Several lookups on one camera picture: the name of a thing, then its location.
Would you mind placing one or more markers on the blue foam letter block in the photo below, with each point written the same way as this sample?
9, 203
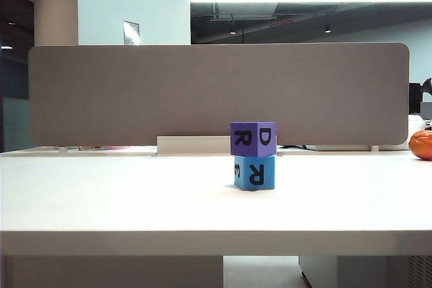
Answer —
254, 173

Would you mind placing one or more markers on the white divider bracket foot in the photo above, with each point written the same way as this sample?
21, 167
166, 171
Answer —
60, 149
374, 148

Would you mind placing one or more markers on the purple foam letter block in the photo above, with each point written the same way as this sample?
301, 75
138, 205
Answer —
253, 139

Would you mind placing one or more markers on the grey felt desk divider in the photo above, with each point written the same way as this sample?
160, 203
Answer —
202, 92

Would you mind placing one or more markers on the black computer monitor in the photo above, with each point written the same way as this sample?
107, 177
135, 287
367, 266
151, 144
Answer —
420, 97

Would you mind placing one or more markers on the white desk leg panel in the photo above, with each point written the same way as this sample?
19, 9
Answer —
111, 272

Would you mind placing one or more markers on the orange mandarin fruit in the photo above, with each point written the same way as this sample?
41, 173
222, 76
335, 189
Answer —
422, 144

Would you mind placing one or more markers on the white rounded plastic object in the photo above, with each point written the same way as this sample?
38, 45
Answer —
416, 126

